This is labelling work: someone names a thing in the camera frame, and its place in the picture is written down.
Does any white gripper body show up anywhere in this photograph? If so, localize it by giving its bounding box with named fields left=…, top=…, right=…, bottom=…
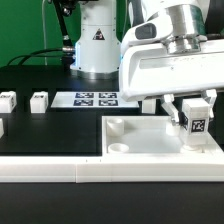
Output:
left=119, top=39, right=224, bottom=101

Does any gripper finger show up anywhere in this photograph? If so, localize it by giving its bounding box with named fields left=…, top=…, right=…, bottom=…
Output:
left=201, top=89, right=217, bottom=119
left=161, top=94, right=180, bottom=126

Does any white square table top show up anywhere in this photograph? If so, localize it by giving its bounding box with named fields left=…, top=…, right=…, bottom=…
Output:
left=102, top=116, right=216, bottom=155

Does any white marker plate with tags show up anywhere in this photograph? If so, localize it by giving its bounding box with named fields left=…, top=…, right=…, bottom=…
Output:
left=51, top=92, right=139, bottom=108

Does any white L-shaped obstacle fence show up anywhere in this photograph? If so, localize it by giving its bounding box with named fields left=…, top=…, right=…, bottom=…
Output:
left=0, top=143, right=224, bottom=183

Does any white block at left edge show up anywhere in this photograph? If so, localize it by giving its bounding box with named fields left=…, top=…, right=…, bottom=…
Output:
left=0, top=118, right=4, bottom=139

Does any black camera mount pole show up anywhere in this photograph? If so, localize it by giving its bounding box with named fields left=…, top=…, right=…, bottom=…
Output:
left=48, top=0, right=78, bottom=70

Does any black cable bundle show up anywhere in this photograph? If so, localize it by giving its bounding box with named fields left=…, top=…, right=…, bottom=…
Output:
left=6, top=48, right=73, bottom=67

